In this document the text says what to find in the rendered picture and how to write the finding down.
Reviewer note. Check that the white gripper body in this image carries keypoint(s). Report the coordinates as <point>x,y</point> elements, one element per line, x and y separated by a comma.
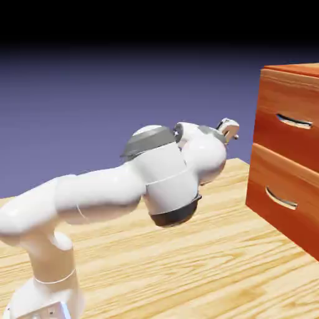
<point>231,126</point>

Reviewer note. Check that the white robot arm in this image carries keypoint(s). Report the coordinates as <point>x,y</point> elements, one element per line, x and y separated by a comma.
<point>104,189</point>

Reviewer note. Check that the reddish wooden cabinet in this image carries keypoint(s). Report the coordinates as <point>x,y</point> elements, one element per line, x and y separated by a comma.
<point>286,67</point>

